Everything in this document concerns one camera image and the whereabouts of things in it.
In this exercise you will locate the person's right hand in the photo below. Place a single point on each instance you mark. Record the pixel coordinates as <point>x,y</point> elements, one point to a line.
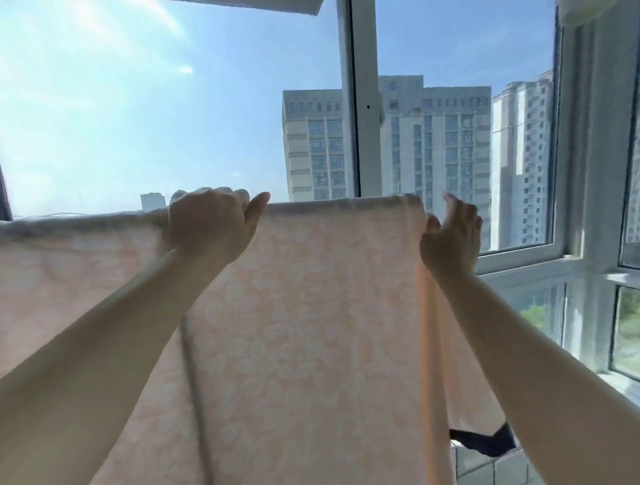
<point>450,250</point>

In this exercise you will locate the person's left hand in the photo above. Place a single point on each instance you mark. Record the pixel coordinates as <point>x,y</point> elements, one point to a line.
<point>210,227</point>

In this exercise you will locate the person's left thumb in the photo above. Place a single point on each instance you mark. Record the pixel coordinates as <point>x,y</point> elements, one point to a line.
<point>257,210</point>

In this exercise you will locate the person's right thumb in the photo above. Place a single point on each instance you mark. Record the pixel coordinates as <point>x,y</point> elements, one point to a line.
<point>431,225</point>

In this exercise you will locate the pink floral towel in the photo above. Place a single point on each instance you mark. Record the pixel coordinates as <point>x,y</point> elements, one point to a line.
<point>310,339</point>

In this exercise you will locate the person's left forearm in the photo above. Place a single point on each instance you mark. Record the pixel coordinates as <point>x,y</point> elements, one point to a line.
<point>95,349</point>

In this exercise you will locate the person's right forearm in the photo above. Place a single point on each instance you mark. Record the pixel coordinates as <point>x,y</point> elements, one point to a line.
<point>525,379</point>

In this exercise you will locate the beige high-rise building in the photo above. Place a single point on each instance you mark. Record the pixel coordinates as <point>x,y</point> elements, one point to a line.
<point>315,150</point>

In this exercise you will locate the small distant building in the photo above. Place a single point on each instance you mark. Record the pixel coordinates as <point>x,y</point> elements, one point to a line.
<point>152,201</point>

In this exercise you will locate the white high-rise building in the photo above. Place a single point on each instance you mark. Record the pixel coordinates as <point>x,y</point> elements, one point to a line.
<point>522,160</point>

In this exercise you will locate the white ceiling rack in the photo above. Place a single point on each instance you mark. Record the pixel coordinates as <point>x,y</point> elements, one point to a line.
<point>260,5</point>

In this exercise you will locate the dark cloth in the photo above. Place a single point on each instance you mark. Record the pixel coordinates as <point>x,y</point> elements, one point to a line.
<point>487,439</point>

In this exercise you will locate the green trees outside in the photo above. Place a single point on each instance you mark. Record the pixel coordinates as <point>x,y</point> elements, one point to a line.
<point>627,335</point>

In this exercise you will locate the white window frame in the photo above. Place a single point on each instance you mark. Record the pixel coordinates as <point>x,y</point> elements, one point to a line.
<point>367,75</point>

